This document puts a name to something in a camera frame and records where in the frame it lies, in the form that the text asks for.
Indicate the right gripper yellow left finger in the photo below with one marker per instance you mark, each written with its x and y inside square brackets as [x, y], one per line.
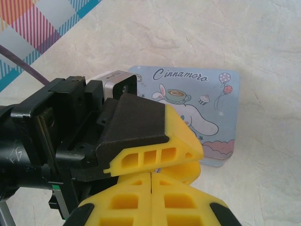
[131, 202]

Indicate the blue cartoon printed square pad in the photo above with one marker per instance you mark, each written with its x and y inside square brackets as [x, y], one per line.
[211, 117]

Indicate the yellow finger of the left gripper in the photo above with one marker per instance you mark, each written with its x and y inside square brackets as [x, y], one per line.
[185, 173]
[141, 127]

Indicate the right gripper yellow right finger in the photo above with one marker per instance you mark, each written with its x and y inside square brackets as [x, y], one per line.
[188, 204]

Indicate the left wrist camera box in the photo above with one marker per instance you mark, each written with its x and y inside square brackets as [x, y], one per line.
[120, 84]

